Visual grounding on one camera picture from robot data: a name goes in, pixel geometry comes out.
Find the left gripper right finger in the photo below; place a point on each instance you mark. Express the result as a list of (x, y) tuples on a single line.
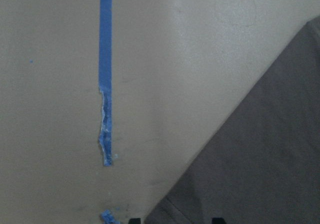
[(218, 221)]

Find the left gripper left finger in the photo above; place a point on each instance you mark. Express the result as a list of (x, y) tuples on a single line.
[(135, 221)]

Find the brown t-shirt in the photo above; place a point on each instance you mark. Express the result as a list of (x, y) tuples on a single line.
[(263, 165)]

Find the crossing blue tape line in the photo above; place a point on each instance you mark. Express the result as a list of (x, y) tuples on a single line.
[(105, 79)]

